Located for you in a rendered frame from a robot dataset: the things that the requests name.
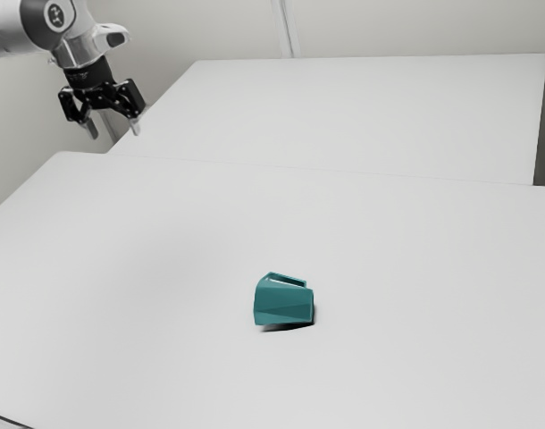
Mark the teal faceted mug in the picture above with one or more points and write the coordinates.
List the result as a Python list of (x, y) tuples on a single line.
[(282, 304)]

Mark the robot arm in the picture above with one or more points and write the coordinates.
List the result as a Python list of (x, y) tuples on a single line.
[(40, 20)]

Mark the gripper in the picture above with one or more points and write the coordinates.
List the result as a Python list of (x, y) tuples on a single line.
[(88, 76)]

